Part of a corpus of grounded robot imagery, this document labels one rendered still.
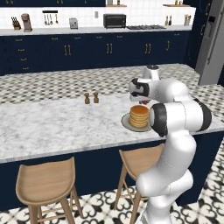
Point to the grey round plate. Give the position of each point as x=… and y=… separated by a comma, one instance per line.
x=126, y=122

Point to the silver toaster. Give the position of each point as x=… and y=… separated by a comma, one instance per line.
x=73, y=23

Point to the brown knife block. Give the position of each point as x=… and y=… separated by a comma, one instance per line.
x=16, y=25

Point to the wooden wall shelf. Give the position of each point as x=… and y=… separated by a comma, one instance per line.
x=176, y=5
x=116, y=5

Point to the black toaster oven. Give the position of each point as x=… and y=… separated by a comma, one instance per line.
x=114, y=21

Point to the dark blue base cupboard run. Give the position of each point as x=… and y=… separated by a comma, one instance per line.
x=87, y=52

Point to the dark blue island counter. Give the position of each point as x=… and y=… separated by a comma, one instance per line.
x=93, y=172

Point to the pot with wooden tools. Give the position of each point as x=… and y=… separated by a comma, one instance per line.
x=187, y=21

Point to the brown coffee machine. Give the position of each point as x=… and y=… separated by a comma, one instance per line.
x=26, y=22

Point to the light wooden bar stool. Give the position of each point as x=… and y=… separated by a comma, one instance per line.
x=140, y=162
x=43, y=183

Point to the brown wooden shaker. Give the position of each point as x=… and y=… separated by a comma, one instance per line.
x=87, y=99
x=96, y=98

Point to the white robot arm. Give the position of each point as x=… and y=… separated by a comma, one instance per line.
x=172, y=163

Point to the grey steel fridge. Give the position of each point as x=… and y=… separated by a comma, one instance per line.
x=211, y=52

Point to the golden pancake stack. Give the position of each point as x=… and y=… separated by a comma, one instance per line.
x=139, y=116

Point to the black rail with hanging tools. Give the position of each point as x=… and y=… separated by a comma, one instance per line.
x=50, y=16

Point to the black gas hob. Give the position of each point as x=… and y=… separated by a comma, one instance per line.
x=145, y=27

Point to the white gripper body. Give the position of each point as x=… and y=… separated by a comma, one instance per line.
x=136, y=98

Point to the white wall socket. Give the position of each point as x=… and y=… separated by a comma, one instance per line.
x=96, y=14

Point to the dark blue wall cupboard run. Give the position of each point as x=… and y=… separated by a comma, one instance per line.
x=52, y=2

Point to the dark blue tall cupboard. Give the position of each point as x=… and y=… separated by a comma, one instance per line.
x=198, y=35

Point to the red strawberry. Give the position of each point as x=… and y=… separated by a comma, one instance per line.
x=145, y=102

